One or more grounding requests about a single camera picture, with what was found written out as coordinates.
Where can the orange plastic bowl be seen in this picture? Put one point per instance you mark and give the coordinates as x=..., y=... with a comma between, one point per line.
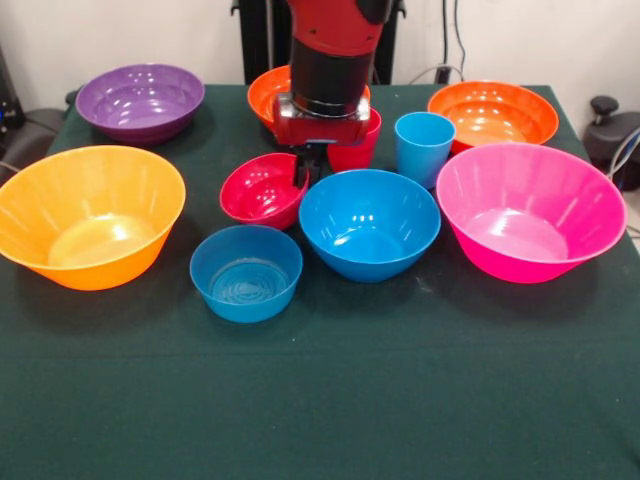
x=267, y=97
x=500, y=115

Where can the blue plastic cup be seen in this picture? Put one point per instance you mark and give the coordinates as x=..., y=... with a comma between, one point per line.
x=422, y=160

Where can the black round equipment with knob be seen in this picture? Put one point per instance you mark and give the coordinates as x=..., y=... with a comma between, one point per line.
x=607, y=135

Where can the small translucent blue bowl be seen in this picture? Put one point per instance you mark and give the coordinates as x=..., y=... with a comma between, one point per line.
x=245, y=300

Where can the black power adapter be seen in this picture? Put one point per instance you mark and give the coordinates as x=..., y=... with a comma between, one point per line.
x=442, y=74

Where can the red plastic cup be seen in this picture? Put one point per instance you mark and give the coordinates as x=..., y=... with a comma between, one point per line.
x=352, y=157

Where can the large pink plastic bowl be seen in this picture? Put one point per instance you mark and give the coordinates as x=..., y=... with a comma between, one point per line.
x=525, y=200

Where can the black equipment box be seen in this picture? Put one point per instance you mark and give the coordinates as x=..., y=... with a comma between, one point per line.
x=7, y=110

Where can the small red plastic bowl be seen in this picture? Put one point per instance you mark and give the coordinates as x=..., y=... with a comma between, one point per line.
x=260, y=195

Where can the dark green tablecloth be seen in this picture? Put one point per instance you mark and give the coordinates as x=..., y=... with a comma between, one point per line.
x=320, y=440

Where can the purple plastic bowl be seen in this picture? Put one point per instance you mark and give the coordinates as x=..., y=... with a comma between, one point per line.
x=165, y=127

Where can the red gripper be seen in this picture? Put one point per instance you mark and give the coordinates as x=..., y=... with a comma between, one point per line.
x=320, y=130

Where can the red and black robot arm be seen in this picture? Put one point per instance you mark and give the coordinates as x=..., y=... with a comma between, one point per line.
x=330, y=65

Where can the opaque blue plastic bowl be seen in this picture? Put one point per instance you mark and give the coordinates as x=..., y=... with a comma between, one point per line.
x=367, y=220

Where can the large yellow-orange plastic bowl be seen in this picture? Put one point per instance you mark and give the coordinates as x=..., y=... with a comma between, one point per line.
x=90, y=200

